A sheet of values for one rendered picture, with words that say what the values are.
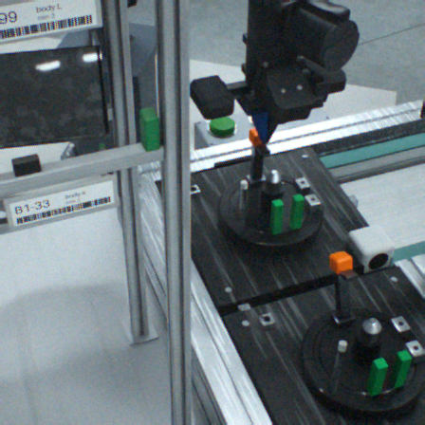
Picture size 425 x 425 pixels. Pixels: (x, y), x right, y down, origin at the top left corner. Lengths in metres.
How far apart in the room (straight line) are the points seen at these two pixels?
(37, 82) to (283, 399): 0.44
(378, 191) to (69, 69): 0.68
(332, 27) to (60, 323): 0.53
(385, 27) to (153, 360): 2.63
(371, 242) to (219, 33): 2.41
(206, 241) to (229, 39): 2.34
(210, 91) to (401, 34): 2.57
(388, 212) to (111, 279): 0.41
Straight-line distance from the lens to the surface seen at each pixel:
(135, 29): 1.25
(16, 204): 0.60
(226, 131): 1.18
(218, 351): 0.91
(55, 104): 0.62
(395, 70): 3.20
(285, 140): 1.19
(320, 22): 0.83
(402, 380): 0.86
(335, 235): 1.03
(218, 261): 0.98
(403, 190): 1.20
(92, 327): 1.06
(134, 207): 0.87
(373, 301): 0.96
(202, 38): 3.30
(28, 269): 1.14
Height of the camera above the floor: 1.69
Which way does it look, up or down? 44 degrees down
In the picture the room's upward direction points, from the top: 1 degrees clockwise
